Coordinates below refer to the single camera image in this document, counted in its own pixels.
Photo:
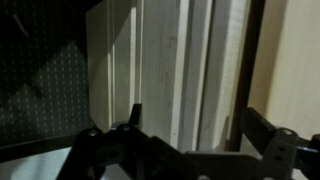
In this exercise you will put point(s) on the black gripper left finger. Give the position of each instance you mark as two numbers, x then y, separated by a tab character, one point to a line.
135	117

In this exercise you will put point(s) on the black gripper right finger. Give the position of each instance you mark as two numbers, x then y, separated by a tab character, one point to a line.
256	128

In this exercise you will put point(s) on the wooden drawer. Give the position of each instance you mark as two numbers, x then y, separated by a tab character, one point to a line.
213	50

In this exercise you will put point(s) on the light wooden drawer cabinet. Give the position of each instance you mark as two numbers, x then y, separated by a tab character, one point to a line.
136	51

